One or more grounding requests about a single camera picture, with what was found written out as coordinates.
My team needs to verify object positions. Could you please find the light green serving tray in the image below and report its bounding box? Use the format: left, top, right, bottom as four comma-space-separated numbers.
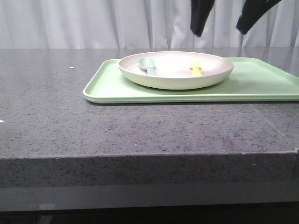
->
83, 57, 299, 104

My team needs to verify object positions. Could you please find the pale green plastic spoon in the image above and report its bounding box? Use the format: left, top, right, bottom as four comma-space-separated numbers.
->
139, 57, 157, 76

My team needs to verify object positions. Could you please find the yellow plastic fork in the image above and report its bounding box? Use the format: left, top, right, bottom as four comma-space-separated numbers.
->
190, 61, 202, 77

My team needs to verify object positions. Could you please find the grey-white curtain backdrop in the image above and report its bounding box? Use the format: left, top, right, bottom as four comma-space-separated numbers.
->
0, 0, 299, 49

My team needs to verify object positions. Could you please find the white round plate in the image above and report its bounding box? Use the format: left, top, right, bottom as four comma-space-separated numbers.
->
118, 51, 234, 90

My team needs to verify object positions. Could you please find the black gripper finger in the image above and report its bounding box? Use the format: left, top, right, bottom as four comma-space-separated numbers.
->
190, 0, 215, 37
236, 0, 281, 35

